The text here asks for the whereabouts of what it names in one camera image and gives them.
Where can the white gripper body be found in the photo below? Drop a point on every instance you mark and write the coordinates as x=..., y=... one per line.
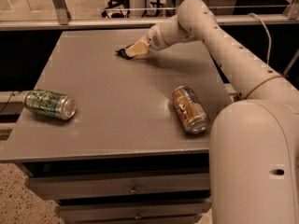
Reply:
x=153, y=41

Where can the black rxbar chocolate bar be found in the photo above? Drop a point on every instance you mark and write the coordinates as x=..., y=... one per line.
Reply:
x=122, y=53

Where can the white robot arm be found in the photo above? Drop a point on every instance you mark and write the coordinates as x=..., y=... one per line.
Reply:
x=254, y=142

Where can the black office chair base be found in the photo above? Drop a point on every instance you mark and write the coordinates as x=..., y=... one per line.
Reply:
x=113, y=9

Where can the orange soda can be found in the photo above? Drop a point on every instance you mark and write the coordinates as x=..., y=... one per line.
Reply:
x=193, y=116

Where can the grey drawer cabinet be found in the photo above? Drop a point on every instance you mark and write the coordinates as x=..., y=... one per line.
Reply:
x=125, y=119

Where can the green soda can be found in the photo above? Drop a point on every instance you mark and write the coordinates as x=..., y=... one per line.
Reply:
x=50, y=103

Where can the top grey drawer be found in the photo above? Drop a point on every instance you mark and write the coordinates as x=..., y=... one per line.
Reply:
x=116, y=184

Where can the grey drawer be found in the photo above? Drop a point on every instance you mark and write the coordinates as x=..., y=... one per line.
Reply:
x=116, y=184
x=133, y=211

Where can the metal railing frame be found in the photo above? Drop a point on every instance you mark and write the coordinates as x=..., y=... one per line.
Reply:
x=41, y=14

